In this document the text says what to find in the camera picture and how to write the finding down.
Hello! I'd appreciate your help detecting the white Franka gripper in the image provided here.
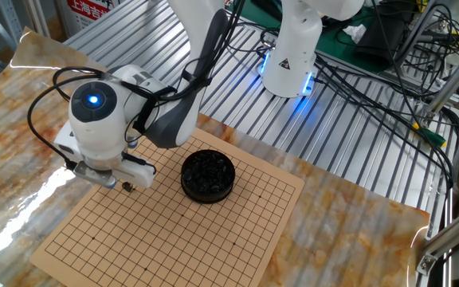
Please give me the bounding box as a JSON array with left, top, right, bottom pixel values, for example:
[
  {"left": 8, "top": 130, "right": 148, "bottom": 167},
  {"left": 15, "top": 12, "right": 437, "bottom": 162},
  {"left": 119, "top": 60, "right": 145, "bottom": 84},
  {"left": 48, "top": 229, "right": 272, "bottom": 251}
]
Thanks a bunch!
[{"left": 53, "top": 121, "right": 158, "bottom": 191}]

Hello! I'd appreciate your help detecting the black bowl of Go stones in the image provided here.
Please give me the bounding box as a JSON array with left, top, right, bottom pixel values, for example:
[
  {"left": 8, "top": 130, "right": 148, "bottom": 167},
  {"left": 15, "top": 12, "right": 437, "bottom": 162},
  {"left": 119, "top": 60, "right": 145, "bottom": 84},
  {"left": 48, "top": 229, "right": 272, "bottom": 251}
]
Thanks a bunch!
[{"left": 180, "top": 149, "right": 237, "bottom": 204}]

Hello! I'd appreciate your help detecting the tan Go board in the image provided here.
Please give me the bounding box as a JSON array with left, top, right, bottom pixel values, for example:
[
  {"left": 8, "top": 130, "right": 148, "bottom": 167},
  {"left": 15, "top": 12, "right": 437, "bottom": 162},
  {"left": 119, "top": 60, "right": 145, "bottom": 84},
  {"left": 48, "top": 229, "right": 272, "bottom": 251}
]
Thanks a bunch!
[{"left": 29, "top": 128, "right": 306, "bottom": 287}]

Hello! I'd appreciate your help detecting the orange marble pattern mat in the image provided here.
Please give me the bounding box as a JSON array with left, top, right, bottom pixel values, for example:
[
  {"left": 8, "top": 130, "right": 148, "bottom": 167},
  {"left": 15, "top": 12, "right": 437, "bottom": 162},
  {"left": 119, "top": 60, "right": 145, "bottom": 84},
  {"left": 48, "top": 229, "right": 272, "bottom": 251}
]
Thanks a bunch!
[{"left": 0, "top": 26, "right": 430, "bottom": 287}]

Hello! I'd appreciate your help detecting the red white sign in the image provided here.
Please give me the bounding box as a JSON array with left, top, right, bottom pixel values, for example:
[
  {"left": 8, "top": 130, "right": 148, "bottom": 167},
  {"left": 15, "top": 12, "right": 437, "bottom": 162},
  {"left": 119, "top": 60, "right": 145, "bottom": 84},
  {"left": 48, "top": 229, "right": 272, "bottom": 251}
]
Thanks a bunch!
[{"left": 66, "top": 0, "right": 113, "bottom": 29}]

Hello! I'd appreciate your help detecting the green cutting mat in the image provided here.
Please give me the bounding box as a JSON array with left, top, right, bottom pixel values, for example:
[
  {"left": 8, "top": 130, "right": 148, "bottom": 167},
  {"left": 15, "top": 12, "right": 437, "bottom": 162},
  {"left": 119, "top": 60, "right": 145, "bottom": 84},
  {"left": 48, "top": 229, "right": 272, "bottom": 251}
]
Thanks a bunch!
[{"left": 229, "top": 0, "right": 418, "bottom": 75}]

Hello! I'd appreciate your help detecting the crumpled white tissue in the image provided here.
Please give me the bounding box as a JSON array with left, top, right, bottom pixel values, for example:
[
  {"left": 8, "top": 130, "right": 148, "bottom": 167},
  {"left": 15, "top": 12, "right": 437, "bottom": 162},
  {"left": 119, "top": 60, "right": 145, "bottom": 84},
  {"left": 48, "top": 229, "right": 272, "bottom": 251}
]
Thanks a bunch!
[{"left": 341, "top": 23, "right": 368, "bottom": 45}]

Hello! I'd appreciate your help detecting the black box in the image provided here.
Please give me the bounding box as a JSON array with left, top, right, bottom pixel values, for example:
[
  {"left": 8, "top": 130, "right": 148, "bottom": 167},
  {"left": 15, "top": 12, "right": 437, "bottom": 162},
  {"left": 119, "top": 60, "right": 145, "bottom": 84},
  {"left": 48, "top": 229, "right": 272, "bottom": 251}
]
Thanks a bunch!
[{"left": 352, "top": 7, "right": 412, "bottom": 65}]

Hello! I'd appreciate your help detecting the green yellow screwdriver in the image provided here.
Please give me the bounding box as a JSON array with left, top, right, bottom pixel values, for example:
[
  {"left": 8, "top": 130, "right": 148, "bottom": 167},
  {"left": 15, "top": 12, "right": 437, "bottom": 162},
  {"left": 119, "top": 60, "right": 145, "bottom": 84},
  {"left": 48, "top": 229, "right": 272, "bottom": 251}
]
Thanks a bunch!
[{"left": 411, "top": 121, "right": 449, "bottom": 148}]

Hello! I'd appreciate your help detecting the grey metal bar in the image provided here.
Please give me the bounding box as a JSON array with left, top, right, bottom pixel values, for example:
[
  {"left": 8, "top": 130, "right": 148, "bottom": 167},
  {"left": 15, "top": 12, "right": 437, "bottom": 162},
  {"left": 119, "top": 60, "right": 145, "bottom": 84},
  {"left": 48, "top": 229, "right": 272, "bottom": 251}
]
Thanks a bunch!
[{"left": 392, "top": 0, "right": 440, "bottom": 69}]

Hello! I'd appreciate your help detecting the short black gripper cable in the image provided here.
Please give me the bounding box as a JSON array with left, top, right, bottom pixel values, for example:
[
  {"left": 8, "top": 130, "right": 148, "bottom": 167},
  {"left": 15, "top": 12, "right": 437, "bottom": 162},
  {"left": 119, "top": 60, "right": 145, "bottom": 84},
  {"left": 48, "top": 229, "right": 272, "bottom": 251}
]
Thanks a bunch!
[{"left": 122, "top": 151, "right": 158, "bottom": 175}]

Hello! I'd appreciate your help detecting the long black camera cable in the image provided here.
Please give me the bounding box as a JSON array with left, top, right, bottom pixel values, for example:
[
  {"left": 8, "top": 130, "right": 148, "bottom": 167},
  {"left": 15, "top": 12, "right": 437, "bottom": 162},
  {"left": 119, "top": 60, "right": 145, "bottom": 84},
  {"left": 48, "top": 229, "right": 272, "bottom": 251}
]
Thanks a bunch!
[{"left": 26, "top": 65, "right": 105, "bottom": 171}]

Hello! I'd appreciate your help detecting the white metal post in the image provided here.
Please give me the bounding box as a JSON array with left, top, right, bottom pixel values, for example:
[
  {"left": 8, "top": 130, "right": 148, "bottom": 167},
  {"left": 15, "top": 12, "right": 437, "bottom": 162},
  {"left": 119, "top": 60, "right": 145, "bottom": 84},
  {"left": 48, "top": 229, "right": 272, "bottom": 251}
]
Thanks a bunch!
[{"left": 24, "top": 0, "right": 51, "bottom": 39}]

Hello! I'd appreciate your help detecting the grey metal shelf frame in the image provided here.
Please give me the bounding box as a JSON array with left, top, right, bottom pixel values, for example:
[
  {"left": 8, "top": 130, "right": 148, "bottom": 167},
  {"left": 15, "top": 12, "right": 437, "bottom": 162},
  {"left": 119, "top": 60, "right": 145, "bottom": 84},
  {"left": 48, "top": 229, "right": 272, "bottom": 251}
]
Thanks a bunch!
[{"left": 0, "top": 0, "right": 26, "bottom": 53}]

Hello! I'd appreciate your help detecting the aluminium frame bar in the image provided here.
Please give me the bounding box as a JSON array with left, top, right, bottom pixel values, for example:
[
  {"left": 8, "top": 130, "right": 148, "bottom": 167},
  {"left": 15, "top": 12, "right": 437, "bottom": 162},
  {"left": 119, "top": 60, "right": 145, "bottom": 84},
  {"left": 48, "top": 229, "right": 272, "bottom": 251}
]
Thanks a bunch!
[
  {"left": 414, "top": 202, "right": 459, "bottom": 276},
  {"left": 424, "top": 43, "right": 459, "bottom": 116}
]

